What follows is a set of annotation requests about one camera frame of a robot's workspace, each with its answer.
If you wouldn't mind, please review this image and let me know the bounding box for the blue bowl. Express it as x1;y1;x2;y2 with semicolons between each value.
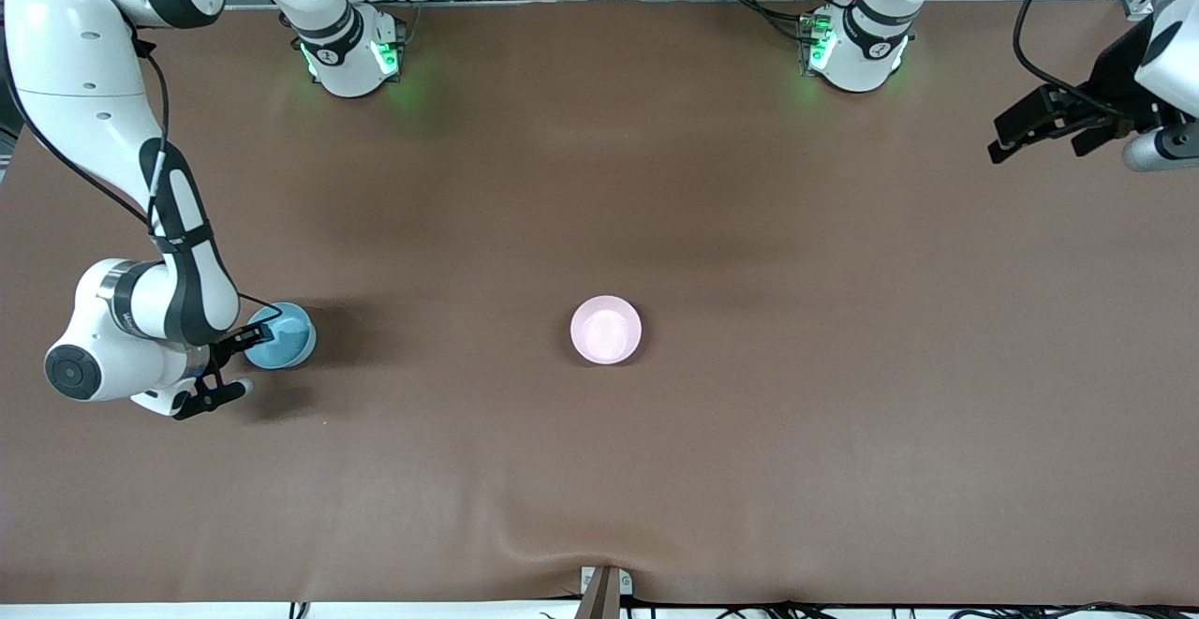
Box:
245;302;318;371

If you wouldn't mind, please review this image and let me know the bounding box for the pink bowl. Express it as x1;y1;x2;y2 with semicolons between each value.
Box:
570;295;644;366

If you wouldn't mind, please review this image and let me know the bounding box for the brown table cloth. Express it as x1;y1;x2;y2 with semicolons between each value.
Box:
0;0;1199;606

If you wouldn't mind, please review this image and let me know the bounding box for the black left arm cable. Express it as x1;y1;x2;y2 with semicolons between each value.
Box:
1014;0;1139;121

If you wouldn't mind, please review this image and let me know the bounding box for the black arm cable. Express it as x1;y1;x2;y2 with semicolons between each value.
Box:
0;24;284;320
1014;0;1139;121

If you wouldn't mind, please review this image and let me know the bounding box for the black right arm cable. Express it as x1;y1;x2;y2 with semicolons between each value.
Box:
0;24;284;320

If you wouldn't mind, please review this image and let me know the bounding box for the metal bracket with bar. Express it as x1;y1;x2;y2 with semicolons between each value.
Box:
576;565;634;619

